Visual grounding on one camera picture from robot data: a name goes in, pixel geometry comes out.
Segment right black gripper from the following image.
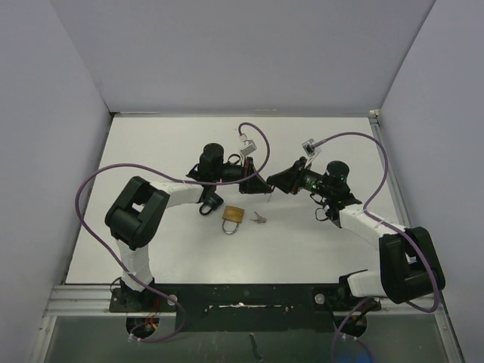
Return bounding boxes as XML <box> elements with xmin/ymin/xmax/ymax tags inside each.
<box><xmin>268</xmin><ymin>157</ymin><xmax>333</xmax><ymax>200</ymax></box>

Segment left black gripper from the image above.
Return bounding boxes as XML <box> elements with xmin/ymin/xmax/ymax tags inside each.
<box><xmin>213</xmin><ymin>157</ymin><xmax>271</xmax><ymax>194</ymax></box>

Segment black-headed keys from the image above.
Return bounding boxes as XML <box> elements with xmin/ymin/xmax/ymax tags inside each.
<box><xmin>267</xmin><ymin>186</ymin><xmax>275</xmax><ymax>203</ymax></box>

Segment black padlock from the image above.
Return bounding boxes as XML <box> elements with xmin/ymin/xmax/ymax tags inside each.
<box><xmin>199</xmin><ymin>193</ymin><xmax>224</xmax><ymax>216</ymax></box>

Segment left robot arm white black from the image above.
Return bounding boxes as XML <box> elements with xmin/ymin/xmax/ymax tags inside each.
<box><xmin>105</xmin><ymin>143</ymin><xmax>271</xmax><ymax>311</ymax></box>

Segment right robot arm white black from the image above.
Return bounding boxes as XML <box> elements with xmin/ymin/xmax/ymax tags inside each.
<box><xmin>267</xmin><ymin>157</ymin><xmax>445</xmax><ymax>309</ymax></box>

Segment brass padlock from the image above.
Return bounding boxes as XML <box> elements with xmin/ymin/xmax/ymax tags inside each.
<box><xmin>222</xmin><ymin>206</ymin><xmax>245</xmax><ymax>235</ymax></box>

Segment small silver keys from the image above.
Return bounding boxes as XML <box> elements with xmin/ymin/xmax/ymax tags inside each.
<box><xmin>251</xmin><ymin>212</ymin><xmax>267</xmax><ymax>225</ymax></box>

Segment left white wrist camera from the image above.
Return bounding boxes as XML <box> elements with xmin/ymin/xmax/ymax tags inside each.
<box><xmin>239</xmin><ymin>133</ymin><xmax>257</xmax><ymax>158</ymax></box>

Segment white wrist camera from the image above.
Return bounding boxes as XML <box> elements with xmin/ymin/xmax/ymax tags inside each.
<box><xmin>302</xmin><ymin>138</ymin><xmax>321</xmax><ymax>167</ymax></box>
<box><xmin>239</xmin><ymin>133</ymin><xmax>257</xmax><ymax>158</ymax></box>

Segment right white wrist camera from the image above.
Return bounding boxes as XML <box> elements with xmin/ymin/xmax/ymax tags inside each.
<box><xmin>302</xmin><ymin>138</ymin><xmax>321</xmax><ymax>167</ymax></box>

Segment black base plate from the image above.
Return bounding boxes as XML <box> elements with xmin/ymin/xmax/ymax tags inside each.
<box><xmin>109</xmin><ymin>282</ymin><xmax>381</xmax><ymax>337</ymax></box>

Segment aluminium right rail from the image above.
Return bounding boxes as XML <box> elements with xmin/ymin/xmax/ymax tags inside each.
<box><xmin>368</xmin><ymin>109</ymin><xmax>464</xmax><ymax>362</ymax></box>

